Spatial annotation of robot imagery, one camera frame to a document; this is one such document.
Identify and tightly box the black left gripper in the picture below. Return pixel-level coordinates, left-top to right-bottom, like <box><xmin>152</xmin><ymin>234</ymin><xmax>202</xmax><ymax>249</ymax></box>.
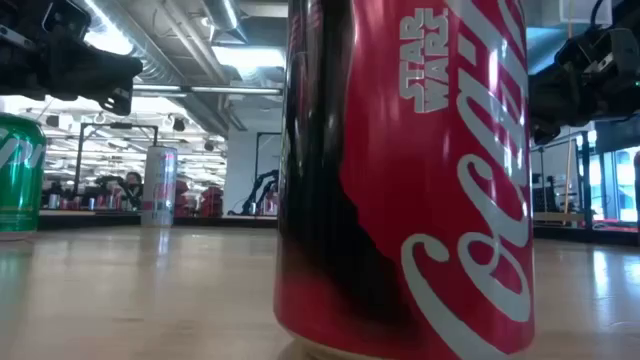
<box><xmin>0</xmin><ymin>0</ymin><xmax>144</xmax><ymax>117</ymax></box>

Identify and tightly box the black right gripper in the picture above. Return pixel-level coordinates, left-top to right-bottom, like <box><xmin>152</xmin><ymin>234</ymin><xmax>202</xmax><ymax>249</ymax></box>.
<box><xmin>528</xmin><ymin>27</ymin><xmax>640</xmax><ymax>147</ymax></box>

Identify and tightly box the slim white can red print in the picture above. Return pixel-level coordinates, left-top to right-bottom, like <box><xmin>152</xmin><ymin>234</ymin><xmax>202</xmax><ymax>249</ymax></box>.
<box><xmin>140</xmin><ymin>145</ymin><xmax>179</xmax><ymax>229</ymax></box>

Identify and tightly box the green Sprite can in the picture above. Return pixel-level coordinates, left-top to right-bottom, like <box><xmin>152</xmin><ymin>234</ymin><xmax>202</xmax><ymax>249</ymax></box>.
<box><xmin>0</xmin><ymin>112</ymin><xmax>48</xmax><ymax>235</ymax></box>

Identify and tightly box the red Star Wars Coca-Cola can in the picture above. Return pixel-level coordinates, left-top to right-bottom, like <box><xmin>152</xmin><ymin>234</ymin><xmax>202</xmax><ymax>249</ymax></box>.
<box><xmin>273</xmin><ymin>0</ymin><xmax>536</xmax><ymax>360</ymax></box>

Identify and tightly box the wooden shelf board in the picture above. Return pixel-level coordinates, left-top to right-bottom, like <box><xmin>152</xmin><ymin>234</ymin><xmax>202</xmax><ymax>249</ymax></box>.
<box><xmin>532</xmin><ymin>211</ymin><xmax>586</xmax><ymax>224</ymax></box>

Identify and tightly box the black perforated rack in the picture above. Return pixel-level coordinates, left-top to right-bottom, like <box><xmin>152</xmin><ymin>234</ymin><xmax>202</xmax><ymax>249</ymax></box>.
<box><xmin>532</xmin><ymin>172</ymin><xmax>560</xmax><ymax>214</ymax></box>

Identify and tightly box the bright window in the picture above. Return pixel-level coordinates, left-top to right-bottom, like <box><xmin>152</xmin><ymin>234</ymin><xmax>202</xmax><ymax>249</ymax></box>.
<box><xmin>589</xmin><ymin>147</ymin><xmax>640</xmax><ymax>224</ymax></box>

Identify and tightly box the person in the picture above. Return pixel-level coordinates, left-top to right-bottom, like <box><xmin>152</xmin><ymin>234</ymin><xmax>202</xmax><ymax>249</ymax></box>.
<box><xmin>121</xmin><ymin>171</ymin><xmax>145</xmax><ymax>210</ymax></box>

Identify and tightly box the translucent ceiling box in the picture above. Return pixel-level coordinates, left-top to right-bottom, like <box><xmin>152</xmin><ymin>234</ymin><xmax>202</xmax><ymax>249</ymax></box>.
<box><xmin>559</xmin><ymin>0</ymin><xmax>614</xmax><ymax>26</ymax></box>

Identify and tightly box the long ceiling light bar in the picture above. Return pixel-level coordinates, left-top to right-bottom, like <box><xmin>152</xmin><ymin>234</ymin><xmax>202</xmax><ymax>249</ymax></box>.
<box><xmin>132</xmin><ymin>83</ymin><xmax>285</xmax><ymax>98</ymax></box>

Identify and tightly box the red background bin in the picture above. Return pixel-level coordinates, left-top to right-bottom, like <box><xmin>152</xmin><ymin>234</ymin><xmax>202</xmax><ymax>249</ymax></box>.
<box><xmin>199</xmin><ymin>185</ymin><xmax>225</xmax><ymax>217</ymax></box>

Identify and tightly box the silver round ventilation duct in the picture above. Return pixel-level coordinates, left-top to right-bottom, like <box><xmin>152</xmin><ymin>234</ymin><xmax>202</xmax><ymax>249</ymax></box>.
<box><xmin>84</xmin><ymin>0</ymin><xmax>236</xmax><ymax>136</ymax></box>
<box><xmin>201</xmin><ymin>0</ymin><xmax>249</xmax><ymax>44</ymax></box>

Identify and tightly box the shiny rectangular ventilation duct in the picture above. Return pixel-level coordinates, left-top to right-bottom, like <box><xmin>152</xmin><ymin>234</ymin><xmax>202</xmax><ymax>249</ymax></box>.
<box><xmin>525</xmin><ymin>24</ymin><xmax>571</xmax><ymax>76</ymax></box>

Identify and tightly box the black metal station frame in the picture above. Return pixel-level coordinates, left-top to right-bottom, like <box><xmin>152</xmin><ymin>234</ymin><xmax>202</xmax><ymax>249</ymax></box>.
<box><xmin>73</xmin><ymin>122</ymin><xmax>160</xmax><ymax>199</ymax></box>

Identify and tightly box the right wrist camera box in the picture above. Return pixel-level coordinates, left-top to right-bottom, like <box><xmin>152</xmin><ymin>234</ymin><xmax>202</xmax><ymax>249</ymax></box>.
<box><xmin>597</xmin><ymin>27</ymin><xmax>640</xmax><ymax>76</ymax></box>

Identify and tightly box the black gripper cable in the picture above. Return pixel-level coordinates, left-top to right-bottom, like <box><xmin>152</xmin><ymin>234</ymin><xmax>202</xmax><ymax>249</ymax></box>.
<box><xmin>589</xmin><ymin>0</ymin><xmax>614</xmax><ymax>29</ymax></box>

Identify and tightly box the thin black metal frame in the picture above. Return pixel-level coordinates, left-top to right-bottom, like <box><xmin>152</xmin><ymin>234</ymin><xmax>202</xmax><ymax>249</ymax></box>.
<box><xmin>253</xmin><ymin>131</ymin><xmax>284</xmax><ymax>216</ymax></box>

